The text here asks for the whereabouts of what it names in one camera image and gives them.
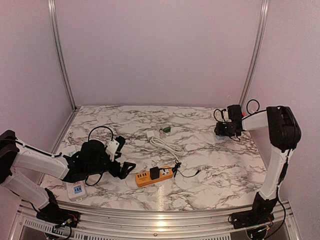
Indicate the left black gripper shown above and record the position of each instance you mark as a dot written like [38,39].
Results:
[123,172]

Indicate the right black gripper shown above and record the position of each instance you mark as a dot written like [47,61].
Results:
[219,130]

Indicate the orange power strip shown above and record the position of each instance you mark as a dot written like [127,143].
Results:
[143,179]

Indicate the black adapter with cable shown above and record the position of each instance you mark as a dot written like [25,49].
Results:
[156,172]

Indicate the green plug adapter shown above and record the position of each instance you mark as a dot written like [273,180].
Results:
[165,128]

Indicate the light blue plug adapter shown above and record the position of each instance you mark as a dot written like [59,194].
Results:
[219,137]

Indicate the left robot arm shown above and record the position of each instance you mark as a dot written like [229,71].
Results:
[94,158]

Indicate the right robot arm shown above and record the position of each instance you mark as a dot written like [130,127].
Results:
[284,134]

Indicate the white usb charger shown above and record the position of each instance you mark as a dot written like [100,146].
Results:
[150,135]

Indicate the white pastel power strip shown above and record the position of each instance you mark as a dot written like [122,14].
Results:
[75,191]

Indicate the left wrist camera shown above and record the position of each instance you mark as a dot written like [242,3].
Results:
[112,149]

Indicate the front aluminium rail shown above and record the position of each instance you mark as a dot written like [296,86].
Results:
[120,224]

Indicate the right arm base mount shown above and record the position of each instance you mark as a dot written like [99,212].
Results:
[252,217]

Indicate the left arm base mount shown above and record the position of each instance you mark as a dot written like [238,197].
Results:
[54,214]

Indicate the right aluminium frame post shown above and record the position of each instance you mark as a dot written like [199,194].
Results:
[261,29]

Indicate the aluminium frame post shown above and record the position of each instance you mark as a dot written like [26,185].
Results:
[261,29]
[59,52]

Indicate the left aluminium frame post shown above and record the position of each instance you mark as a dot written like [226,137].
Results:
[59,52]

